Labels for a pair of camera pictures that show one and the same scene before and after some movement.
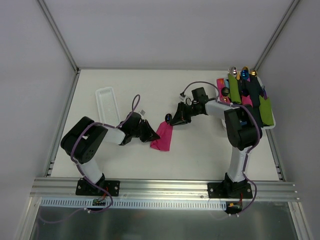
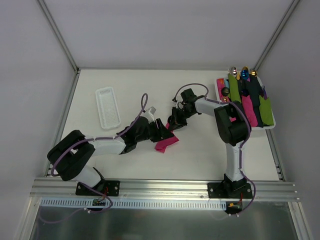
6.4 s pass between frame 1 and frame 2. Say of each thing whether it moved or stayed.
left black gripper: moved
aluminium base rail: stayed
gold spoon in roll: stayed
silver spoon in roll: stayed
